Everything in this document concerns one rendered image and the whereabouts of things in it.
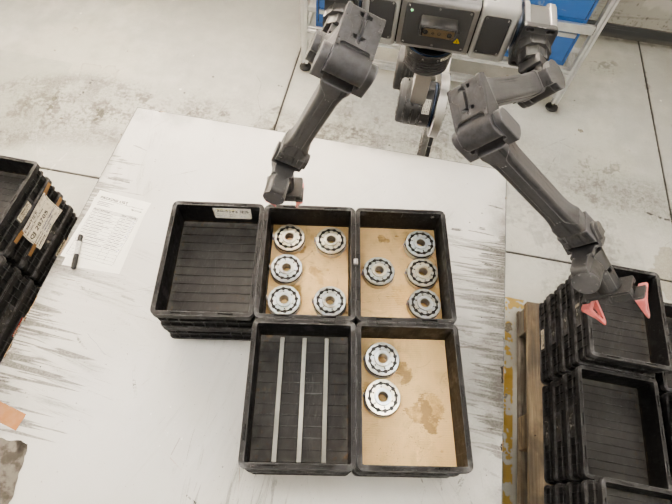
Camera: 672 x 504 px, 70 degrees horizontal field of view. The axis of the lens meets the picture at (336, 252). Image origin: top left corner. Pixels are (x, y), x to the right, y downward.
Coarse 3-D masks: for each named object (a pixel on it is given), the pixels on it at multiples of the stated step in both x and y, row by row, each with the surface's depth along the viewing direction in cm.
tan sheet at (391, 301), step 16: (368, 240) 165; (384, 240) 165; (400, 240) 165; (368, 256) 162; (384, 256) 162; (400, 256) 162; (432, 256) 163; (400, 272) 159; (368, 288) 156; (384, 288) 156; (400, 288) 157; (432, 288) 157; (368, 304) 153; (384, 304) 154; (400, 304) 154
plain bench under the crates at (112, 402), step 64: (128, 128) 201; (192, 128) 203; (256, 128) 204; (128, 192) 186; (192, 192) 187; (256, 192) 188; (320, 192) 190; (384, 192) 191; (448, 192) 192; (128, 256) 172; (64, 320) 160; (128, 320) 161; (0, 384) 149; (64, 384) 150; (128, 384) 151; (192, 384) 152; (64, 448) 141; (128, 448) 142; (192, 448) 143
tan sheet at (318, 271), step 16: (272, 240) 163; (272, 256) 160; (304, 256) 161; (320, 256) 161; (304, 272) 158; (320, 272) 158; (336, 272) 158; (272, 288) 155; (304, 288) 155; (320, 288) 155; (304, 304) 152
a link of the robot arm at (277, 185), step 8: (280, 144) 119; (272, 160) 122; (280, 168) 122; (288, 168) 123; (296, 168) 124; (304, 168) 123; (272, 176) 123; (280, 176) 121; (288, 176) 122; (272, 184) 120; (280, 184) 121; (288, 184) 125; (264, 192) 122; (272, 192) 121; (280, 192) 120; (272, 200) 124; (280, 200) 123
